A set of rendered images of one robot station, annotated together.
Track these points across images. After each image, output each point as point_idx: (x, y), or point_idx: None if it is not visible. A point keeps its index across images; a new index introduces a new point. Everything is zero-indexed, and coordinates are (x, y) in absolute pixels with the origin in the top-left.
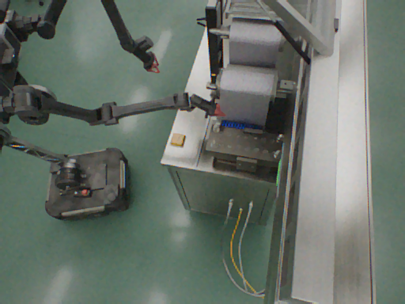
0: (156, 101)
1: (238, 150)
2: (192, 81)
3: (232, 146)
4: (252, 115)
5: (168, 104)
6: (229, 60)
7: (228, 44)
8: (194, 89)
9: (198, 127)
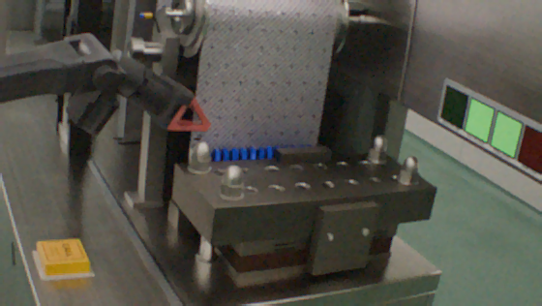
0: (18, 55)
1: (308, 190)
2: (9, 155)
3: (281, 189)
4: (287, 103)
5: (63, 58)
6: (158, 9)
7: (55, 99)
8: (26, 165)
9: (103, 228)
